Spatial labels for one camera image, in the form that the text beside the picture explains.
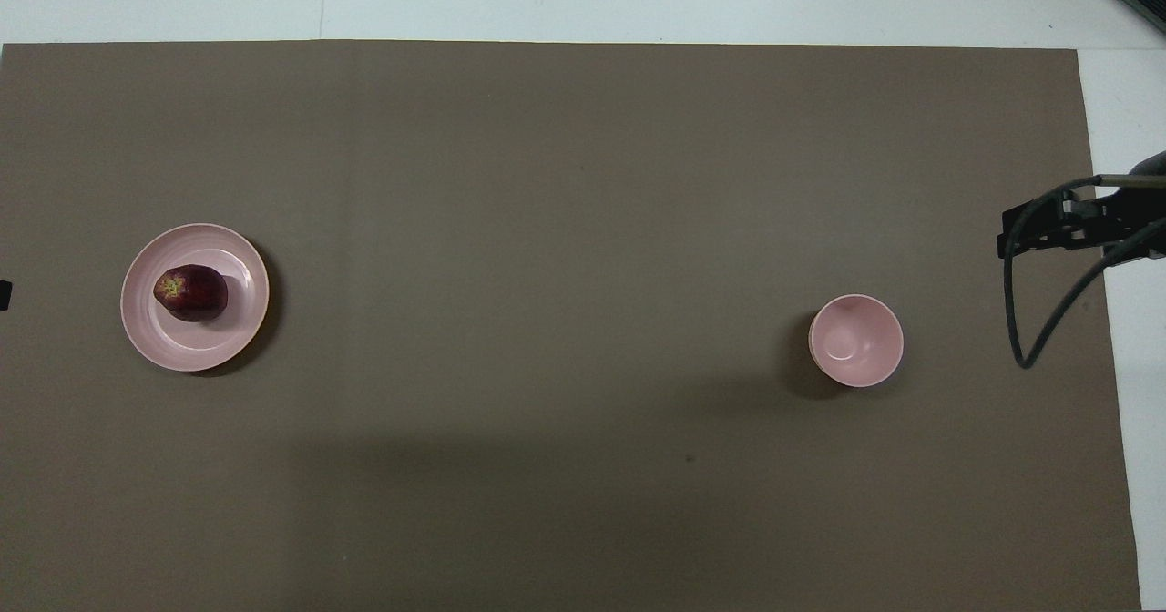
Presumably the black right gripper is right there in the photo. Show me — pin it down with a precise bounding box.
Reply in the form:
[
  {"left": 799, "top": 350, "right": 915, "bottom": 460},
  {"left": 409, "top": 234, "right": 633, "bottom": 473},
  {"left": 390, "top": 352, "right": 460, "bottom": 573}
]
[{"left": 997, "top": 189, "right": 1166, "bottom": 265}]

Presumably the dark red apple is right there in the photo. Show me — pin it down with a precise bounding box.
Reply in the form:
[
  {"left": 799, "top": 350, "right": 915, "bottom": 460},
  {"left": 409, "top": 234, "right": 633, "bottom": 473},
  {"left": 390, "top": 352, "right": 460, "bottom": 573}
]
[{"left": 153, "top": 264, "right": 229, "bottom": 323}]

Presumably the pink plate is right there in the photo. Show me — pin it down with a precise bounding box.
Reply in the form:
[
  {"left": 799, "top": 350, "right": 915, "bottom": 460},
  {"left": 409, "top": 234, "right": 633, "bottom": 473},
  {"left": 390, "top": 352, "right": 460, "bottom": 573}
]
[{"left": 120, "top": 223, "right": 271, "bottom": 373}]

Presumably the pink bowl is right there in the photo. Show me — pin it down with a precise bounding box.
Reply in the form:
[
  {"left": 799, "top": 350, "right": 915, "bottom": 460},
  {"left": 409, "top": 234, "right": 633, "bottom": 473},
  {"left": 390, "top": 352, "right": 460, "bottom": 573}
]
[{"left": 808, "top": 294, "right": 905, "bottom": 389}]

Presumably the brown table mat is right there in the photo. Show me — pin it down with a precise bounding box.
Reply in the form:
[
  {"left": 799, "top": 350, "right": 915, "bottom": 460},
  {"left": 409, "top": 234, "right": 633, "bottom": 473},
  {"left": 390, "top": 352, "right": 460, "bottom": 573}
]
[{"left": 0, "top": 40, "right": 1142, "bottom": 612}]

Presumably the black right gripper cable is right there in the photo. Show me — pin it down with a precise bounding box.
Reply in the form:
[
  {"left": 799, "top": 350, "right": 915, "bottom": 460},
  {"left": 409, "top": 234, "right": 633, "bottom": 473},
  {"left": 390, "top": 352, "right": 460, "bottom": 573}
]
[{"left": 1002, "top": 175, "right": 1166, "bottom": 370}]

